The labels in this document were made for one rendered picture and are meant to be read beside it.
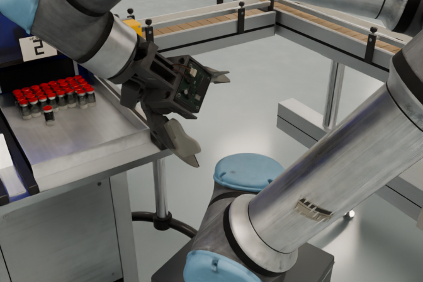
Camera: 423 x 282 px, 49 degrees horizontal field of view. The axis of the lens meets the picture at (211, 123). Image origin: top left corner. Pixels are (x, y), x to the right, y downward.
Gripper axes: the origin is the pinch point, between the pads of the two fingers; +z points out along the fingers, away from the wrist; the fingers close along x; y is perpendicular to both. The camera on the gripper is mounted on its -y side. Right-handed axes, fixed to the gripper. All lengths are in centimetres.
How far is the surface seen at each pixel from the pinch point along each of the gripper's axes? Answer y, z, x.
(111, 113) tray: -48.4, 8.7, 6.2
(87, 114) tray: -52, 5, 4
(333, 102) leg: -39, 84, 49
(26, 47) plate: -63, -13, 14
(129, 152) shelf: -32.9, 8.4, -3.6
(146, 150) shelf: -30.9, 11.0, -1.9
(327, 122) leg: -43, 89, 43
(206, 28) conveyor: -63, 36, 52
